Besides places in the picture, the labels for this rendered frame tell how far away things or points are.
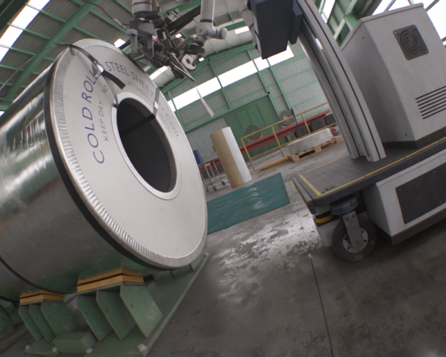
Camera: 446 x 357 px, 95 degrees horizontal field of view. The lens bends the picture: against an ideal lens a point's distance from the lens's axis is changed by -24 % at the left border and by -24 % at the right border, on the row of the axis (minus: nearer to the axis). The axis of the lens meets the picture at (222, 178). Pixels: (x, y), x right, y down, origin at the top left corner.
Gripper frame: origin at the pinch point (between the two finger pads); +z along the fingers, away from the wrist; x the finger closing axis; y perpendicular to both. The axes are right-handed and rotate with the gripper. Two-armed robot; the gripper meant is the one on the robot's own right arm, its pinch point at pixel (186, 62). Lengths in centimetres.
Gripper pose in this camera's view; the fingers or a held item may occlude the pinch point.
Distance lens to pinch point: 190.1
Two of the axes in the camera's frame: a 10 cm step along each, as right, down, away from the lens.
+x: 8.3, 3.5, -4.3
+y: -3.5, -2.7, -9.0
